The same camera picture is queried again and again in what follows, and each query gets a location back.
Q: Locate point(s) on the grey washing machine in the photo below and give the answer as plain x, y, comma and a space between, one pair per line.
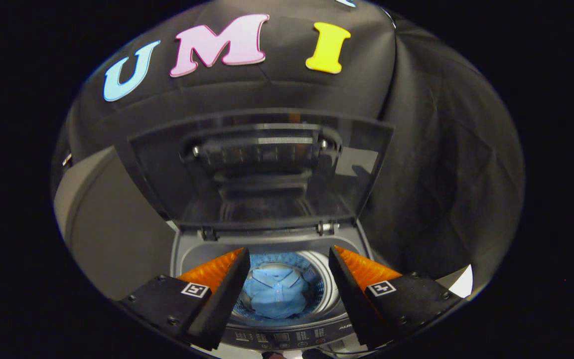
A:
277, 338

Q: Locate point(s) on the light blue polo shirt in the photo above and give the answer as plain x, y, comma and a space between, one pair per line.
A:
277, 294

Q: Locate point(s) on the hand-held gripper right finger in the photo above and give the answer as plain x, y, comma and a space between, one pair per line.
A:
349, 296

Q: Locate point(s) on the white clip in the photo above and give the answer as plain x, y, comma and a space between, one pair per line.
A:
67, 159

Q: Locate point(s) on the black backdrop cloth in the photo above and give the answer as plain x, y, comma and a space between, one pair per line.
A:
441, 174

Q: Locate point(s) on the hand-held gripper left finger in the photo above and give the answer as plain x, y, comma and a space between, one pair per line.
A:
227, 299

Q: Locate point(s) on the dark washing machine lid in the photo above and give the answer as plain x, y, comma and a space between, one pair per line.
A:
267, 169

